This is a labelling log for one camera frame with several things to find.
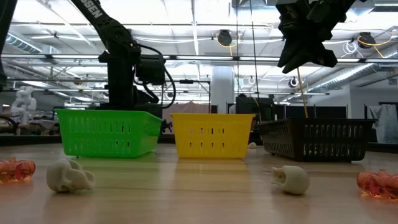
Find orange translucent plastic pumpkin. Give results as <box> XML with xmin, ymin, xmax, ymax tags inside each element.
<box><xmin>356</xmin><ymin>169</ymin><xmax>398</xmax><ymax>200</ymax></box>

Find yellow plastic basket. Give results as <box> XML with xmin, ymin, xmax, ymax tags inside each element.
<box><xmin>170</xmin><ymin>113</ymin><xmax>256</xmax><ymax>159</ymax></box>

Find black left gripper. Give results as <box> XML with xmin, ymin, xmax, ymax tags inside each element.
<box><xmin>101</xmin><ymin>60</ymin><xmax>163</xmax><ymax>116</ymax></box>

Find thin black hanging cable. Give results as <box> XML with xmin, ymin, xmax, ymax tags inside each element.
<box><xmin>236</xmin><ymin>0</ymin><xmax>240</xmax><ymax>96</ymax></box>

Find white square column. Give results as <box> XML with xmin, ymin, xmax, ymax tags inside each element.
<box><xmin>211</xmin><ymin>65</ymin><xmax>236</xmax><ymax>114</ymax></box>

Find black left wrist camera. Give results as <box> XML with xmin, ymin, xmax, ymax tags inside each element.
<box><xmin>136</xmin><ymin>55</ymin><xmax>166</xmax><ymax>85</ymax></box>

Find black metal stand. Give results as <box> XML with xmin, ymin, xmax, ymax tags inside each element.
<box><xmin>174</xmin><ymin>79</ymin><xmax>211</xmax><ymax>114</ymax></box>

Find black partition panel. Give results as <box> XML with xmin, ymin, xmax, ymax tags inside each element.
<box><xmin>235</xmin><ymin>96</ymin><xmax>348</xmax><ymax>124</ymax></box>

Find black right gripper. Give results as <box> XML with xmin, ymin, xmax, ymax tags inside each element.
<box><xmin>275</xmin><ymin>0</ymin><xmax>356</xmax><ymax>75</ymax></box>

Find long linear light fixture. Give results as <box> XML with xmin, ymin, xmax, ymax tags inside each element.
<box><xmin>0</xmin><ymin>52</ymin><xmax>398</xmax><ymax>65</ymax></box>

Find black hanging cable with coil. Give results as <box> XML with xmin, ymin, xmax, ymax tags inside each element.
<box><xmin>249</xmin><ymin>0</ymin><xmax>263</xmax><ymax>124</ymax></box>

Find yellow hanging cable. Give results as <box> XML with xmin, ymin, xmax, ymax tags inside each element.
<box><xmin>296</xmin><ymin>66</ymin><xmax>310</xmax><ymax>119</ymax></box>

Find green plastic basket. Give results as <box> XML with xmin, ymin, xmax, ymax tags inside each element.
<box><xmin>55</xmin><ymin>108</ymin><xmax>164</xmax><ymax>159</ymax></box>

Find grey plastic cover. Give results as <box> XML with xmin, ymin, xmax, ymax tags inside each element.
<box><xmin>368</xmin><ymin>103</ymin><xmax>398</xmax><ymax>144</ymax></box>

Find white robot figure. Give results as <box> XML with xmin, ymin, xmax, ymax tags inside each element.
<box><xmin>11</xmin><ymin>86</ymin><xmax>37</xmax><ymax>125</ymax></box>

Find black plastic basket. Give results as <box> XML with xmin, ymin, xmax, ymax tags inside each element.
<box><xmin>257</xmin><ymin>117</ymin><xmax>378</xmax><ymax>162</ymax></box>

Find translucent pink toy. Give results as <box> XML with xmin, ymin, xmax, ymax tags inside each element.
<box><xmin>0</xmin><ymin>156</ymin><xmax>36</xmax><ymax>184</ymax></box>

